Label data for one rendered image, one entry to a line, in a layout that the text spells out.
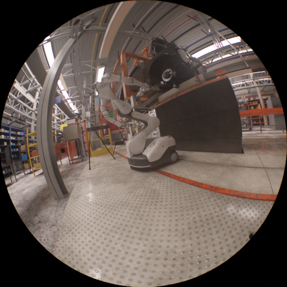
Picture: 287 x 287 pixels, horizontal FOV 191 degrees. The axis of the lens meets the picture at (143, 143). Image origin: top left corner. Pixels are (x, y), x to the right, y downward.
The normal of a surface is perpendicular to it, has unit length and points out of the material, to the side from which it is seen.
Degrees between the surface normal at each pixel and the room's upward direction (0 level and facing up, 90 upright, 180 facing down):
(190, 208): 0
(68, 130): 90
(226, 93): 90
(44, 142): 90
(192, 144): 90
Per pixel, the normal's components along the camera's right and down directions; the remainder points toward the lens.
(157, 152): 0.39, 0.01
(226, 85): -0.86, 0.18
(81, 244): -0.16, -0.98
